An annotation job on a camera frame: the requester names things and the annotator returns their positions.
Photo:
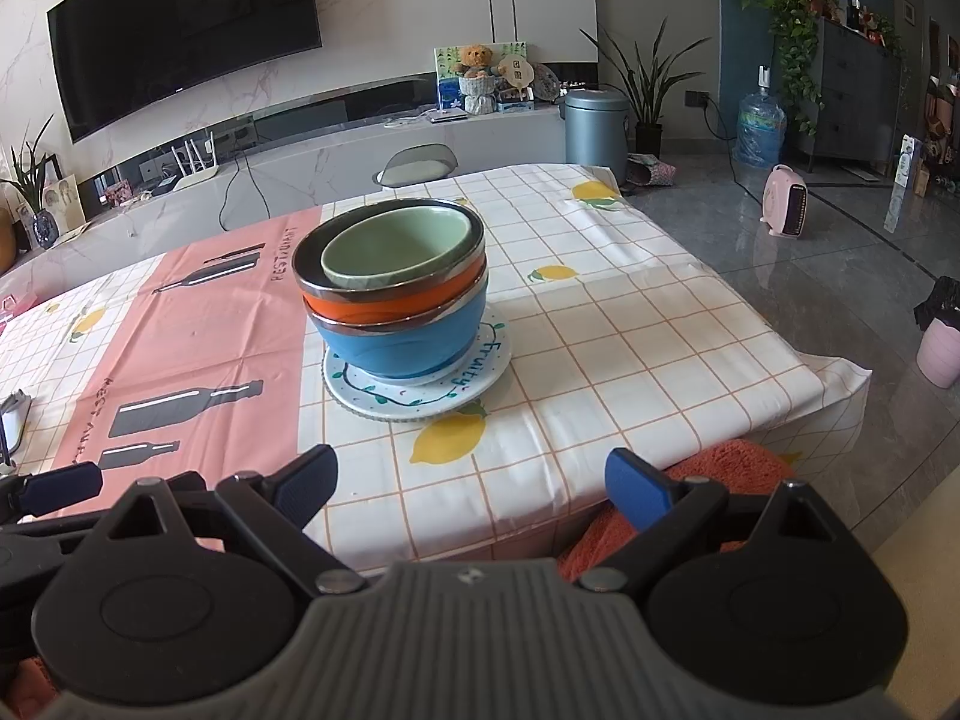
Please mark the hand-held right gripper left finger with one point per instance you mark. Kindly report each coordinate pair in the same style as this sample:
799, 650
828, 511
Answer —
304, 484

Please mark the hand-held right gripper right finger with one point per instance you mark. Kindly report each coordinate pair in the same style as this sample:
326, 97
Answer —
637, 491

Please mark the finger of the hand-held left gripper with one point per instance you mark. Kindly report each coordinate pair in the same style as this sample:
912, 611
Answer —
64, 487
187, 485

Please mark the blue steel bowl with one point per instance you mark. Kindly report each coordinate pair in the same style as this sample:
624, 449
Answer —
405, 352

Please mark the orange steel bowl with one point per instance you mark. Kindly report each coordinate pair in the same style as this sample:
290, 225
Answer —
390, 305

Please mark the white fruit-printed plate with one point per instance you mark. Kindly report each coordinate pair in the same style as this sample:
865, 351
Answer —
480, 367

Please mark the green ceramic bowl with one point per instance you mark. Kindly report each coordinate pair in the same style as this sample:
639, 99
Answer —
397, 244

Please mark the orange fuzzy cloth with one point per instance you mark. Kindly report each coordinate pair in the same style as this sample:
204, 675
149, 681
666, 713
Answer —
720, 469

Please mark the grey metal object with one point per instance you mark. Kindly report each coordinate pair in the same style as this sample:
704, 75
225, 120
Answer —
15, 412

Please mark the brown round vase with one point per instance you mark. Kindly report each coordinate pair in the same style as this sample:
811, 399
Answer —
6, 240

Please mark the plant in blue vase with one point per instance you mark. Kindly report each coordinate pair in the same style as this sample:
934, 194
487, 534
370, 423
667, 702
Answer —
43, 229

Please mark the portrait drawing card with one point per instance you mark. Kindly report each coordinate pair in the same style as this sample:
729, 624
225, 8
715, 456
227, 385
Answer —
64, 199

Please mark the pink picture card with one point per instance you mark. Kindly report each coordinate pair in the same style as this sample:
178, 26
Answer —
118, 195

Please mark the white router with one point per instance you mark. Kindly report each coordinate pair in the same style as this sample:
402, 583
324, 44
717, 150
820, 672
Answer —
196, 178

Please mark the pink space heater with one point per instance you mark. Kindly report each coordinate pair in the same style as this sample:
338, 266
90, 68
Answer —
780, 202

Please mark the white marble media console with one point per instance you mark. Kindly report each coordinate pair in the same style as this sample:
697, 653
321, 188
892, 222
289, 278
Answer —
337, 157

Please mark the white stool with green seat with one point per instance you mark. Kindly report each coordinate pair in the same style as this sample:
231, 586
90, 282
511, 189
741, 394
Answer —
412, 169

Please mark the pink waste bin black bag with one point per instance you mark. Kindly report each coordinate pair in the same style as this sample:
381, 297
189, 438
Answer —
941, 352

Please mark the grey-blue trash can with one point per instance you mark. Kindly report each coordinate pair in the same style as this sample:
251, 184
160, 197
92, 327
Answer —
594, 131

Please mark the blue water jug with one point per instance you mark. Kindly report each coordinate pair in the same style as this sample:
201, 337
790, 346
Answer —
761, 131

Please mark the silver flat device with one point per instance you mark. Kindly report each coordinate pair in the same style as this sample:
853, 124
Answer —
448, 118

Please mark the long-leaf potted plant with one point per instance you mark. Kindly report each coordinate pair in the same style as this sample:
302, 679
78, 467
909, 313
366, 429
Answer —
645, 90

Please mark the tall white box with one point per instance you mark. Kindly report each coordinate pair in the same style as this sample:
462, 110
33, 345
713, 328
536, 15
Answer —
904, 180

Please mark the decorative display plate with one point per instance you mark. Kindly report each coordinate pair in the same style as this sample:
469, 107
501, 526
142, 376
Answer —
547, 81

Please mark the green and blue painting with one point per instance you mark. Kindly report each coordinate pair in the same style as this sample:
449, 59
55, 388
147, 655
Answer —
446, 79

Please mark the round paper fan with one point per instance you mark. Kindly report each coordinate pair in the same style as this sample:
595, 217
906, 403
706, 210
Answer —
519, 69

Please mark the grey drawer cabinet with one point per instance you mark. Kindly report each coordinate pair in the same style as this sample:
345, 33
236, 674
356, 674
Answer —
859, 97

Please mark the brown teddy bear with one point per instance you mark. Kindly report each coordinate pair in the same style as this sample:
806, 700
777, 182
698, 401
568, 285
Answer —
476, 60

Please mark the trailing pothos plant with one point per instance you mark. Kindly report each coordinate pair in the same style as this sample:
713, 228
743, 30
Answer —
795, 7

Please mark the black wall socket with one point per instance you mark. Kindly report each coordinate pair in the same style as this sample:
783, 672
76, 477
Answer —
697, 98

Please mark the black wall television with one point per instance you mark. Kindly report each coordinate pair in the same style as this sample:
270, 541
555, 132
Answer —
187, 22

